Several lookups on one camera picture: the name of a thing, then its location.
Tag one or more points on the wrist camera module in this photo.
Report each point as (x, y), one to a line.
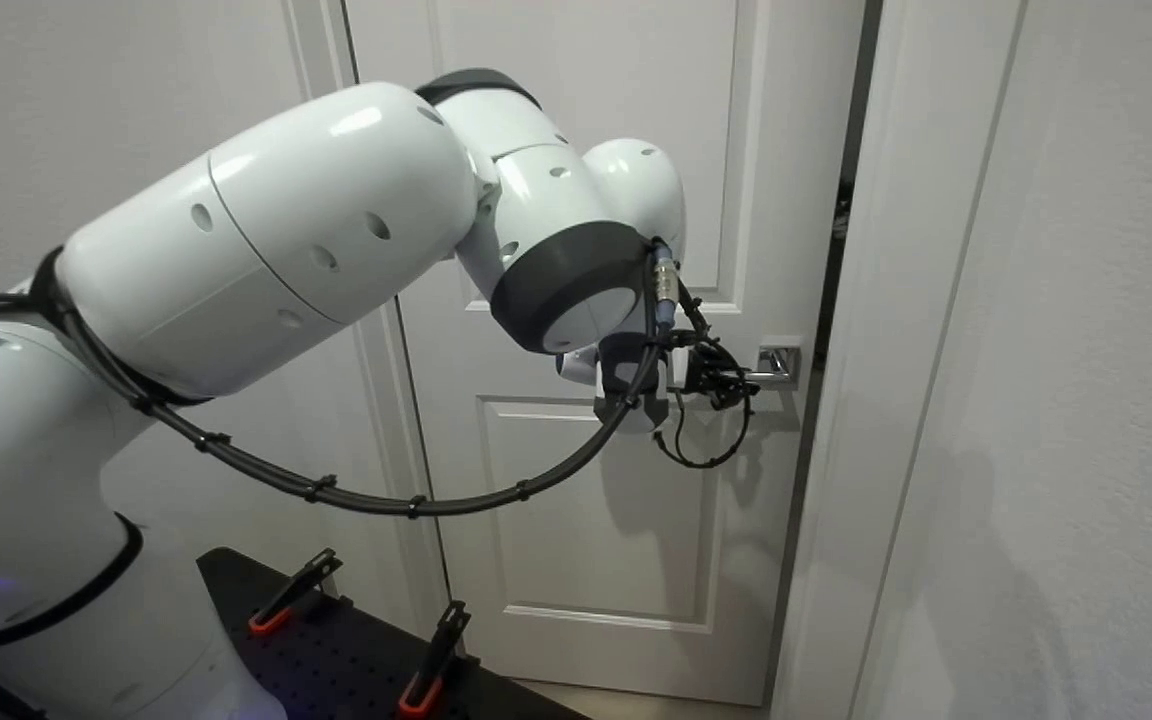
(676, 370)

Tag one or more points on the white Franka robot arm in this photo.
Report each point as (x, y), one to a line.
(243, 243)

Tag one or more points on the black clamp with orange tips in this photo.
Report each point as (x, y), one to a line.
(433, 662)
(294, 595)

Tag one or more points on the white panelled door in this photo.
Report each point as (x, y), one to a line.
(579, 561)

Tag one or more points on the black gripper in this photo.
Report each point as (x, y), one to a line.
(706, 375)

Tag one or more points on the black robot base board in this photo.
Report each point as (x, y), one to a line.
(339, 666)

